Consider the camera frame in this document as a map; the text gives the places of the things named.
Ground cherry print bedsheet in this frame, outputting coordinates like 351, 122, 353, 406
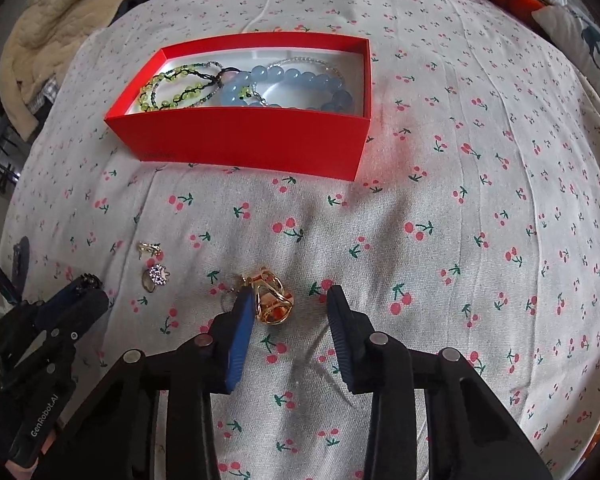
0, 0, 600, 479

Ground large gold ring clasp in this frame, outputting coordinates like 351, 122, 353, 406
242, 266, 294, 326

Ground deer print pillow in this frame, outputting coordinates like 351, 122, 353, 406
532, 6, 600, 95

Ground red jewelry box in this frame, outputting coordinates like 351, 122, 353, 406
105, 32, 373, 181

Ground crystal flower ring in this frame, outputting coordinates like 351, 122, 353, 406
140, 263, 171, 294

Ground green bead bracelet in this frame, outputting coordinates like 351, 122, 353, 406
137, 60, 254, 113

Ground beige quilted blanket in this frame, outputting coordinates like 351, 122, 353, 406
0, 0, 123, 140

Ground gold star earring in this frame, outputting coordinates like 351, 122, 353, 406
136, 242, 162, 258

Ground blue bead bracelet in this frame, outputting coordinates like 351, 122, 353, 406
220, 64, 356, 114

